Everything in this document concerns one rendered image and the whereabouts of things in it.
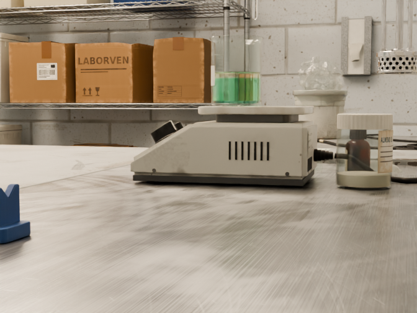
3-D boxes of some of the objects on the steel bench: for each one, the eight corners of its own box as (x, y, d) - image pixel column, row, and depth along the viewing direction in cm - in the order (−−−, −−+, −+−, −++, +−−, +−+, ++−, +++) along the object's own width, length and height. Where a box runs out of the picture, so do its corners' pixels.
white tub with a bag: (285, 137, 184) (286, 58, 182) (335, 136, 187) (336, 58, 185) (301, 140, 170) (302, 53, 169) (355, 139, 173) (357, 54, 171)
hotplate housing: (128, 184, 77) (128, 113, 77) (164, 172, 90) (164, 112, 89) (326, 190, 72) (327, 113, 71) (334, 177, 84) (336, 112, 84)
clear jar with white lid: (329, 189, 73) (330, 113, 72) (342, 182, 78) (344, 113, 78) (386, 192, 70) (388, 114, 70) (396, 185, 76) (398, 113, 75)
